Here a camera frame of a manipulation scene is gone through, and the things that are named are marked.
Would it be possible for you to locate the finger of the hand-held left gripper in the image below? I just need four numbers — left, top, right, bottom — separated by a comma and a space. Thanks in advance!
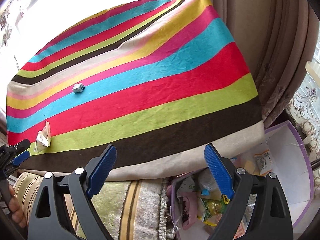
7, 140, 31, 152
12, 151, 31, 167

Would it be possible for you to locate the colourful striped cloth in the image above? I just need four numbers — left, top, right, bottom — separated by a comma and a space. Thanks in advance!
5, 0, 265, 182

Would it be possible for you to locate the green snack packet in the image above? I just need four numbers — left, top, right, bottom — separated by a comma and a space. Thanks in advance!
197, 195, 230, 227

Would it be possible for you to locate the white packet with green print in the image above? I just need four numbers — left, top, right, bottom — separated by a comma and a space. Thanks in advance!
176, 175, 200, 195

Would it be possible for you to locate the cream board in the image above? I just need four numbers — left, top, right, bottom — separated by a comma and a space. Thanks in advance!
304, 62, 320, 77

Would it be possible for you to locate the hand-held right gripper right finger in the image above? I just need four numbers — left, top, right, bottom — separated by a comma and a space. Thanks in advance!
204, 143, 293, 240

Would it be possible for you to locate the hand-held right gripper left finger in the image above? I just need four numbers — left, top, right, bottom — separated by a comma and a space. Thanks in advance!
27, 144, 117, 240

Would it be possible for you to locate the small blue white packet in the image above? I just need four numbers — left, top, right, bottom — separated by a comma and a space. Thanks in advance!
72, 82, 86, 94

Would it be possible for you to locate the purple cardboard box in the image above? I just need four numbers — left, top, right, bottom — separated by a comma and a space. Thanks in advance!
170, 120, 314, 240

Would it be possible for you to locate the sheer floral curtain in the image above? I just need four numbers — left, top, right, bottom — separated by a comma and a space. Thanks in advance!
0, 0, 50, 55

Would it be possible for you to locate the pink snack packet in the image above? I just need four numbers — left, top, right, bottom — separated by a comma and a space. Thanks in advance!
181, 192, 200, 230

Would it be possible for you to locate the beige curtain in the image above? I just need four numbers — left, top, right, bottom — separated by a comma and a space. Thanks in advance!
167, 0, 320, 130

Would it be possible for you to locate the white packet with orange print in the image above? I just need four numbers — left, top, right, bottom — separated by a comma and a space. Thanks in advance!
254, 149, 273, 176

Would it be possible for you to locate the person's left hand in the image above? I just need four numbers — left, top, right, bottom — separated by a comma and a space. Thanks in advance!
6, 186, 27, 228

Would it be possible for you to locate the small white snack packet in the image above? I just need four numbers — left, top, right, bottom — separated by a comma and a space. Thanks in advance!
34, 121, 52, 153

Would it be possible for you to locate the embroidered lace curtain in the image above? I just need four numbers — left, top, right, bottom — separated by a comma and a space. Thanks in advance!
285, 55, 320, 155

